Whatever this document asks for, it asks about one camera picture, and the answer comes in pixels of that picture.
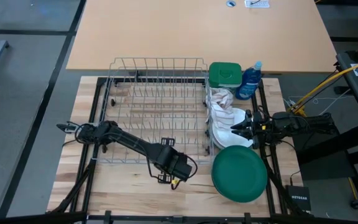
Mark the white desk power outlet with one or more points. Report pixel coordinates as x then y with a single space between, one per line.
256 3

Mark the dark green plate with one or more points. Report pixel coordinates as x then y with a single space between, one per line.
239 174

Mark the black aluminium table frame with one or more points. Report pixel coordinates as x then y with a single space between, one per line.
166 220

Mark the light wooden desk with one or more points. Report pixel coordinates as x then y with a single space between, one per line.
166 25

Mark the white card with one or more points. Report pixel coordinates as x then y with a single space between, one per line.
357 70

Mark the black power adapter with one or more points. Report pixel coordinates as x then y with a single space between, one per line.
342 90

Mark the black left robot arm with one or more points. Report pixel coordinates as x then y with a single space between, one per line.
126 140

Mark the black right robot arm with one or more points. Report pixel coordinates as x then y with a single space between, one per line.
306 124

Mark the white plate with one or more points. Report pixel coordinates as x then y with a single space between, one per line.
233 141

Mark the white striped dish towel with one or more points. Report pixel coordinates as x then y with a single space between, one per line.
221 109

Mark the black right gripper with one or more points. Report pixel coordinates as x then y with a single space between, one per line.
258 130

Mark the black Netgear box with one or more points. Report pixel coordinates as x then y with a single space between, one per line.
298 199

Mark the black side desk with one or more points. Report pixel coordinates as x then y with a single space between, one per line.
353 93

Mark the green wipes container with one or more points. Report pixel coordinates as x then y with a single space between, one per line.
225 74

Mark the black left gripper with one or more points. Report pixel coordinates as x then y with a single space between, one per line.
180 169

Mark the blue dish soap bottle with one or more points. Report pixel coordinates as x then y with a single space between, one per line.
249 84

